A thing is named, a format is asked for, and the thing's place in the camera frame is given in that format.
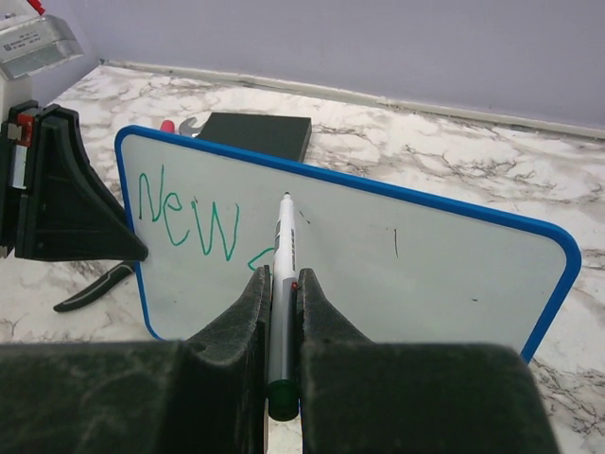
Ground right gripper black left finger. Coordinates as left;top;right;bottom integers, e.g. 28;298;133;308
1;267;270;453

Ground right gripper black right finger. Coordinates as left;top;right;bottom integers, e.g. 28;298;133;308
297;269;560;453

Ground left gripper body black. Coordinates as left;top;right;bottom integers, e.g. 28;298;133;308
1;100;40;258

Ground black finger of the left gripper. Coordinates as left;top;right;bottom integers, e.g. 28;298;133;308
13;103;148;261

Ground white marker pen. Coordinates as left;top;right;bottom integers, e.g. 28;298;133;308
267;193;299;422

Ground blue framed whiteboard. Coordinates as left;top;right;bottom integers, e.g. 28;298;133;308
115;126;581;359

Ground silver wrench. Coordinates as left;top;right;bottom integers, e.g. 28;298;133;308
178;117;203;138

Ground black handled pliers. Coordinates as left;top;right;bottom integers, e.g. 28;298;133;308
53;261;135;313

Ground black network switch box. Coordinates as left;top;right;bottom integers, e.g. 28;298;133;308
196;113;312;163

